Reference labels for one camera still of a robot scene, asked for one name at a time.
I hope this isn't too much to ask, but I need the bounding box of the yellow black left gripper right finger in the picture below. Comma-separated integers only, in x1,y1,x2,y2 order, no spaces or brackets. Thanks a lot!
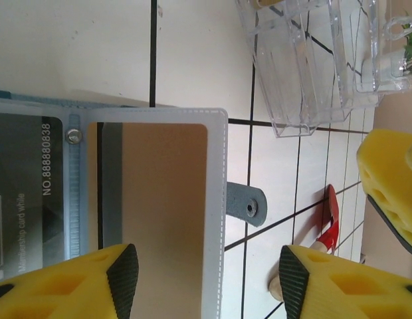
278,245,412,319

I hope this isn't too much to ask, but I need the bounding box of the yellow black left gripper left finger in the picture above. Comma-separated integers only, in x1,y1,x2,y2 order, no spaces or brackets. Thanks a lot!
0,243,140,319

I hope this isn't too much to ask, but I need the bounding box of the clear acrylic organizer box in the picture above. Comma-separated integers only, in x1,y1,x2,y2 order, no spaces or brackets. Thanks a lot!
235,0,412,139

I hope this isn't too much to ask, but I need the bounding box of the gold plastic card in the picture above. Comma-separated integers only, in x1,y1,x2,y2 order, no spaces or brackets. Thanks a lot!
87,122,207,319
252,0,286,9

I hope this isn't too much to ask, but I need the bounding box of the blue leather card holder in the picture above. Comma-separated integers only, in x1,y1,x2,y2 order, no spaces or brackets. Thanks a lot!
0,88,268,319

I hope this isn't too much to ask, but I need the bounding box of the black plastic card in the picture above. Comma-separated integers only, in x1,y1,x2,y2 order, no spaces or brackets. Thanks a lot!
0,112,64,280

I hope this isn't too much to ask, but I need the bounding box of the small potted red flower plant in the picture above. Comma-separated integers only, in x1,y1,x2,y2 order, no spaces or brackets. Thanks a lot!
401,9,412,77

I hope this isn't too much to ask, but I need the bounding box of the red toy shovel wooden handle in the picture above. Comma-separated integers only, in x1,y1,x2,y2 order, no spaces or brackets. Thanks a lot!
268,184,342,302

